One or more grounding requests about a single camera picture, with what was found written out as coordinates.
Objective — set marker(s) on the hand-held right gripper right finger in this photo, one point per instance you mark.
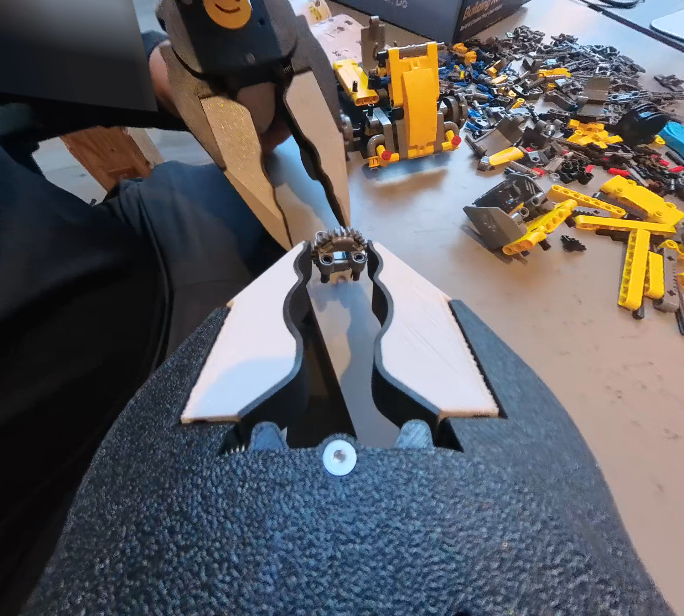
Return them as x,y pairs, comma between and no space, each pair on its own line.
427,349

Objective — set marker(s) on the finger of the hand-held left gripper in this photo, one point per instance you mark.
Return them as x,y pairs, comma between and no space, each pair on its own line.
235,145
320,129

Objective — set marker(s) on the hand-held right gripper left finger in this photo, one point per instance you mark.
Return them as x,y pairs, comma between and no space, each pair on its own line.
246,354

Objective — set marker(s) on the grey toy gear assembly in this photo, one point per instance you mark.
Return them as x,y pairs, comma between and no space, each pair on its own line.
340,255

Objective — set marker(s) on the grey desk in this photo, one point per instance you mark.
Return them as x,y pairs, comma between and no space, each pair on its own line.
481,359

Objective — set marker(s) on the person's left hand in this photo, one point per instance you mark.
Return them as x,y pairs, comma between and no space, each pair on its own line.
160,81

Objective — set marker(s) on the open instruction booklet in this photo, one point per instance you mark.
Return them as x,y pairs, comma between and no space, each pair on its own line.
326,23

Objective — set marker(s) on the yellow toy vehicle model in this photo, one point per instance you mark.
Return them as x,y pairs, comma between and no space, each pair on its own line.
417,97

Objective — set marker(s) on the brown wooden furniture piece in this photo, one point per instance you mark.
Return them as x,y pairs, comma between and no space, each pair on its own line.
107,156

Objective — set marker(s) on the person's dark clothed body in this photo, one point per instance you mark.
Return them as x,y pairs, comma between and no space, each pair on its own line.
107,306

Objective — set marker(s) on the grey yellow wheel housing assembly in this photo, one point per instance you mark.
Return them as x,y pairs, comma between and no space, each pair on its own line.
507,215

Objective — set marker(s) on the small black toy piece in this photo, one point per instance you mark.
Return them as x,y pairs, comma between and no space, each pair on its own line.
573,243

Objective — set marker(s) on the yellow curved panel piece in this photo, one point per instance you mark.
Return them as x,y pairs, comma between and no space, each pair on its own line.
505,156

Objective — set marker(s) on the pile of toy building parts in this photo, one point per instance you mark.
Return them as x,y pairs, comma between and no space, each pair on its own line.
588,92

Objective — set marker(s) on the black curved toy part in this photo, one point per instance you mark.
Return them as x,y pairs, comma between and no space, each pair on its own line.
641,123

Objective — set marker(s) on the teal toy block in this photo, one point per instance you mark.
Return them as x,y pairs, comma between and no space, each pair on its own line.
672,137

